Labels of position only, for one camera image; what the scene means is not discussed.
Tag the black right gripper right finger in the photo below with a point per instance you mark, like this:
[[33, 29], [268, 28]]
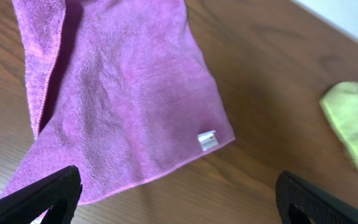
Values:
[[299, 201]]

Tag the purple microfibre cloth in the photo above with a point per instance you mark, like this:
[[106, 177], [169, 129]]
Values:
[[119, 89]]

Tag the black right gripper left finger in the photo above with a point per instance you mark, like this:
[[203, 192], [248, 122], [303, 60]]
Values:
[[56, 196]]

